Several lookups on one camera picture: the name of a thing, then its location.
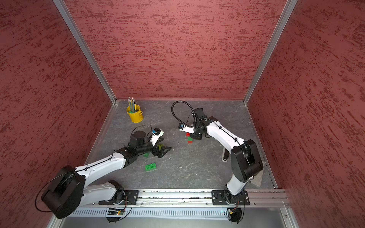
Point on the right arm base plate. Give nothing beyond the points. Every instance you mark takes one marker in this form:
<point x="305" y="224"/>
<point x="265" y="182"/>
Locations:
<point x="224" y="197"/>

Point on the dark green 2x4 brick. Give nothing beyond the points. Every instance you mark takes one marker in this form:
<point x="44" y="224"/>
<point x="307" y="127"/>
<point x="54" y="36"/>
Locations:
<point x="150" y="167"/>

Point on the left corner aluminium post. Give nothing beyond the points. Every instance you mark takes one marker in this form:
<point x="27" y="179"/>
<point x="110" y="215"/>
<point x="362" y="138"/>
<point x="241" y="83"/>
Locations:
<point x="71" y="24"/>

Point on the aluminium front rail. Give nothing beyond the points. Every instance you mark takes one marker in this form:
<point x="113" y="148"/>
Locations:
<point x="199" y="198"/>

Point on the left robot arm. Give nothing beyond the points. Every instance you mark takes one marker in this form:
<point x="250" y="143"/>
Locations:
<point x="73" y="188"/>

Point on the yellow pencil cup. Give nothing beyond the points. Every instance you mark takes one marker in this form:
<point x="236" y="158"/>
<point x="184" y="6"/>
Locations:
<point x="137" y="116"/>

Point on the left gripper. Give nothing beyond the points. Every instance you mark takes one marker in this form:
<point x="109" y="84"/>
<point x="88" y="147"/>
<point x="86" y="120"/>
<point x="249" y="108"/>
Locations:
<point x="160" y="154"/>

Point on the right corner aluminium post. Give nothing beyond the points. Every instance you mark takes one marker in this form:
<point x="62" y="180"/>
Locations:
<point x="282" y="22"/>

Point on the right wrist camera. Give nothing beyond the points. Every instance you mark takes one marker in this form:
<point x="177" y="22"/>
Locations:
<point x="186" y="128"/>

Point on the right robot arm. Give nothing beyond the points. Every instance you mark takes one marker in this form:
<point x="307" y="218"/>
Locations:
<point x="245" y="158"/>

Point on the pencils in cup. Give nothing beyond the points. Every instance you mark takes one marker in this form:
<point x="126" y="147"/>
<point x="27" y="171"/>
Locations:
<point x="132" y="106"/>

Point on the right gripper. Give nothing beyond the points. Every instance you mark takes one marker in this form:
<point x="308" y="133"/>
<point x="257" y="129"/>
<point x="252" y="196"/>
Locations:
<point x="195" y="136"/>

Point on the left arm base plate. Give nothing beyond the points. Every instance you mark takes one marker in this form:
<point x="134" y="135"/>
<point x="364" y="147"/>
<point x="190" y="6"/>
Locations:
<point x="121" y="198"/>

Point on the corner aluminium post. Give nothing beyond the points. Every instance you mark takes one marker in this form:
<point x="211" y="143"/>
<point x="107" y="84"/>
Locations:
<point x="71" y="24"/>
<point x="282" y="22"/>

